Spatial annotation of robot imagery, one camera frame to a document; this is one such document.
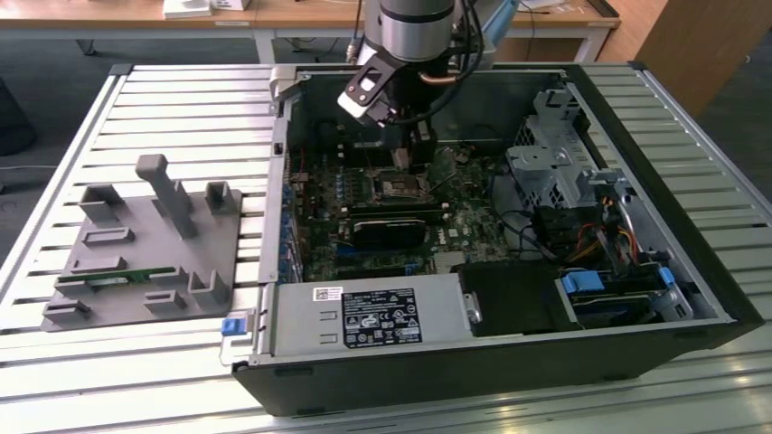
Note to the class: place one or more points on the metal locking lever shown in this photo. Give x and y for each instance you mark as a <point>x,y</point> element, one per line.
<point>447,181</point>

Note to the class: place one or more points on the CPU socket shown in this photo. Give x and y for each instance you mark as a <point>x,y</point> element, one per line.
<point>392,187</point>

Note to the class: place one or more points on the silver drive cage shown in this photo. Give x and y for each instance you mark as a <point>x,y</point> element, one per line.
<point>536,158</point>

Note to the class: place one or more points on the green motherboard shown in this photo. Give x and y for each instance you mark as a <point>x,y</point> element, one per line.
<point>476,226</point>

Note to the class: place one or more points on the black graphics card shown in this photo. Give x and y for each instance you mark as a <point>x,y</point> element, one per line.
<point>385,235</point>

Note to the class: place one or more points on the silver chipset heatsink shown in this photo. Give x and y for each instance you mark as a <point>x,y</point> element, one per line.
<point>451,262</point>

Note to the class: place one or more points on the white box with dark print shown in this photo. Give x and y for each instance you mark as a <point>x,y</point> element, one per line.
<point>232,4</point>

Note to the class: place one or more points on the blue disk carrier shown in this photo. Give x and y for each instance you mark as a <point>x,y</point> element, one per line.
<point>581,282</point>

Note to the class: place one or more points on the wooden cabinet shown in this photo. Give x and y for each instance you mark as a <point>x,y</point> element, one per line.
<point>705,45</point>

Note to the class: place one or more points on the silver power supply unit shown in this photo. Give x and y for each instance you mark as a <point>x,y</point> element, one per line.
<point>301,325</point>

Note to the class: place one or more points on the grey parts rack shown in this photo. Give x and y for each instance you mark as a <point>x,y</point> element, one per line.
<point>144,253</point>

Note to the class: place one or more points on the blue bay clip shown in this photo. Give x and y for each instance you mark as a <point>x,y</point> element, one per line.
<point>665,278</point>

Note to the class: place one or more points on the wooden desk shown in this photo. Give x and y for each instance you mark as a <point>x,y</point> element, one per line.
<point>91,21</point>

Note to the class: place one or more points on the blue case latch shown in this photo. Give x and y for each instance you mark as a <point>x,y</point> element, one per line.
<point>233,327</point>

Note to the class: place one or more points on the green RAM stick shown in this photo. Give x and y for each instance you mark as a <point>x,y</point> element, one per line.
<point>141,274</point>

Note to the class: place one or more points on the black PC case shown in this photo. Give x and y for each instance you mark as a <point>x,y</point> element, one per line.
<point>421,384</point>

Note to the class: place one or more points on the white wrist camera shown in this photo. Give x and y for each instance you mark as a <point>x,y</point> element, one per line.
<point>361,97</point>

